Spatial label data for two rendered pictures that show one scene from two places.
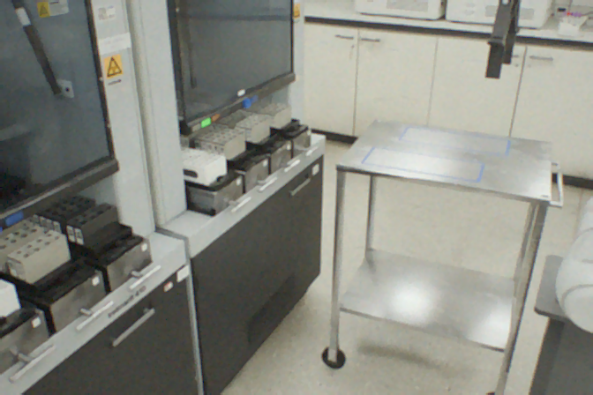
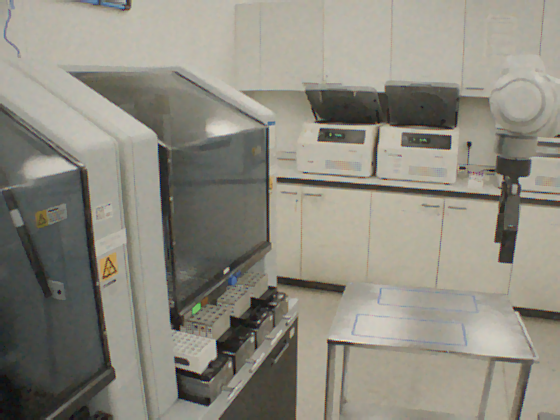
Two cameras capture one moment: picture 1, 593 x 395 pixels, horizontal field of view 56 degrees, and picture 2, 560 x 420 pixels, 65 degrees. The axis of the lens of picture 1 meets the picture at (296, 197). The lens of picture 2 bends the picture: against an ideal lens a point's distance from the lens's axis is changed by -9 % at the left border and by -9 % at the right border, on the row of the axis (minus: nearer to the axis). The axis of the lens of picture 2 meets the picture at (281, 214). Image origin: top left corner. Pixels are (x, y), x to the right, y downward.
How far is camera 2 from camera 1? 37 cm
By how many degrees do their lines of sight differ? 14
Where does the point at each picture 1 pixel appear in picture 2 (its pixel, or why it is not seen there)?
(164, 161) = (157, 355)
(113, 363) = not seen: outside the picture
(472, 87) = (404, 233)
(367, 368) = not seen: outside the picture
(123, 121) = (117, 322)
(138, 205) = (133, 407)
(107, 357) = not seen: outside the picture
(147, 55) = (141, 248)
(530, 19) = (445, 177)
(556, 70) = (469, 217)
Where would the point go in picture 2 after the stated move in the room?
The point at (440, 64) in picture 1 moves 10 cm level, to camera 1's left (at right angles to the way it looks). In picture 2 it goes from (375, 214) to (362, 215)
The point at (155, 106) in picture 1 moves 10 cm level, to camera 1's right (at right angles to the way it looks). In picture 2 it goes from (148, 300) to (192, 298)
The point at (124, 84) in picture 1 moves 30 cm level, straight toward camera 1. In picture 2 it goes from (119, 283) to (142, 356)
